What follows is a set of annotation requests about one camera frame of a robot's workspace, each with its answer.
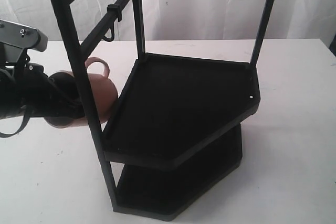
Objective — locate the pink ceramic mug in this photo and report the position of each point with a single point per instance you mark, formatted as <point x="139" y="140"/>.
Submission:
<point x="105" y="95"/>

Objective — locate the black two-tier corner shelf rack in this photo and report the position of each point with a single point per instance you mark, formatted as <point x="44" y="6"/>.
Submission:
<point x="175" y="130"/>

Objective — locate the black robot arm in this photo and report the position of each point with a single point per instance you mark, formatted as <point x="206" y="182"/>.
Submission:
<point x="11" y="94"/>

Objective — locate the black clip-on hook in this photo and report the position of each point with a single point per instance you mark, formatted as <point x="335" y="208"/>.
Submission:
<point x="117" y="11"/>

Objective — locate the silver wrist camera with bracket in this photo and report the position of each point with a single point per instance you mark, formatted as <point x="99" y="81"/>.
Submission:
<point x="16" y="39"/>

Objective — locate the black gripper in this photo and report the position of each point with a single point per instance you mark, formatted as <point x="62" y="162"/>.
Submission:
<point x="42" y="94"/>

